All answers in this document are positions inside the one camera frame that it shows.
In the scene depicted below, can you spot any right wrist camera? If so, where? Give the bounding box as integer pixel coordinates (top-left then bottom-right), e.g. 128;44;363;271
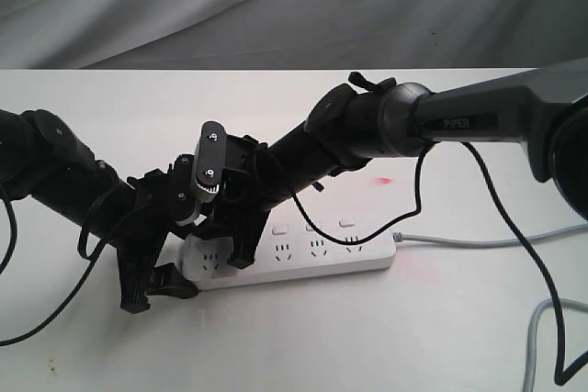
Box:
190;120;227;203

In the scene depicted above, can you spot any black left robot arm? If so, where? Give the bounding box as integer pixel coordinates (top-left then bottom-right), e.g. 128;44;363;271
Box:
1;109;198;314

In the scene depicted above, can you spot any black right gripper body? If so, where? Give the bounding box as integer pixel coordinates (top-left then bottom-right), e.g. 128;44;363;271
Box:
209;134;294;222

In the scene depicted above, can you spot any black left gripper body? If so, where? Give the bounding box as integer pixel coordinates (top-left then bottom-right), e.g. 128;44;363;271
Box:
77;169;173;314

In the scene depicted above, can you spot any grey power cable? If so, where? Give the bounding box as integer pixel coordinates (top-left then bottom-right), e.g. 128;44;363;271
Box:
392;223;588;392

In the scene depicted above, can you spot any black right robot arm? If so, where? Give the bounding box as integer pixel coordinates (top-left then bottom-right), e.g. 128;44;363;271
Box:
194;59;587;269

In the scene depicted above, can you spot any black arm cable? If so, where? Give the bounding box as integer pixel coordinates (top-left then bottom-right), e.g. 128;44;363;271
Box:
288;139;588;386
0;189;153;347

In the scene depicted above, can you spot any grey backdrop cloth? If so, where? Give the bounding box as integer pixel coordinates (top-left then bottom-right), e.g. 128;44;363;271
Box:
1;0;587;70

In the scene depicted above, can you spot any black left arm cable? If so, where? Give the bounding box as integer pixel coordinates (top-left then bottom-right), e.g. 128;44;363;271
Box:
0;189;153;347

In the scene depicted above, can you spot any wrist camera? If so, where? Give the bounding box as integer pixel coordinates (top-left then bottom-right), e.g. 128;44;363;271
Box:
168;154;201;227
190;120;227;203

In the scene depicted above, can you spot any white five-socket power strip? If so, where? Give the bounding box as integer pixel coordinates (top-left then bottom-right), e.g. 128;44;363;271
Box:
177;216;396;291

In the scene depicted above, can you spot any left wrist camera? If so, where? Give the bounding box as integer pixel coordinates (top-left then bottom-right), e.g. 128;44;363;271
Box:
168;154;201;227

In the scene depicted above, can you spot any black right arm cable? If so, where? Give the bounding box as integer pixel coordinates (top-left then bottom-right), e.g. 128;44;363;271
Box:
288;139;588;386

